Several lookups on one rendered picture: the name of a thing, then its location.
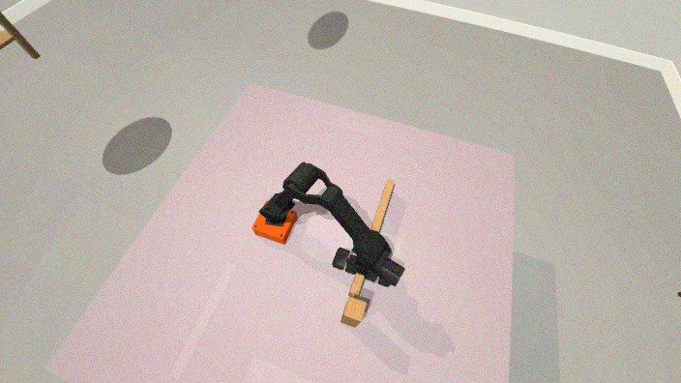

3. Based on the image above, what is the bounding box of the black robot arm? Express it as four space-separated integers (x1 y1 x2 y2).
258 162 405 286

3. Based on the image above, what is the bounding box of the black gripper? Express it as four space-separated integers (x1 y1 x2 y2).
332 248 391 287

